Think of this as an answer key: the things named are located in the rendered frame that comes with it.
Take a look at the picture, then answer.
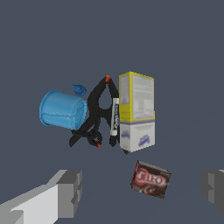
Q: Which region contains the black and white marker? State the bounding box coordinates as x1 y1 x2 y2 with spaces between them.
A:
109 97 120 137

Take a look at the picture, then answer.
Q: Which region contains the brown Jell-O pudding box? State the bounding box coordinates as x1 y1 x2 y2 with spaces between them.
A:
129 159 172 200

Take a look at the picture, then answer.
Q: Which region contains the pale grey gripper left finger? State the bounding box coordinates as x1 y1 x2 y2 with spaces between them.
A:
0 169 83 224

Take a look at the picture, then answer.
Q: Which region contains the large black spring clamp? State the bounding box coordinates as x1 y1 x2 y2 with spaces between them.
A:
68 74 121 148

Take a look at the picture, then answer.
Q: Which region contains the small black spring clamp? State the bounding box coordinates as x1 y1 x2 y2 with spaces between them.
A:
71 125 103 149

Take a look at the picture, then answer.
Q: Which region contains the blue plastic cup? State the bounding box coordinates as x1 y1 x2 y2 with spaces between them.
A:
38 89 88 131

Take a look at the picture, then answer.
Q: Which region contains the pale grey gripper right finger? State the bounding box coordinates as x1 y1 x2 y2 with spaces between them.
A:
199 169 224 216

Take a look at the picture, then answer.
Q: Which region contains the yellow and white sugar box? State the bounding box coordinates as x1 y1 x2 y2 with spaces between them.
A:
118 71 157 153

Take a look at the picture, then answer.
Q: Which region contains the small blue faceted piece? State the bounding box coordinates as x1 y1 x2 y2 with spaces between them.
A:
71 84 88 97

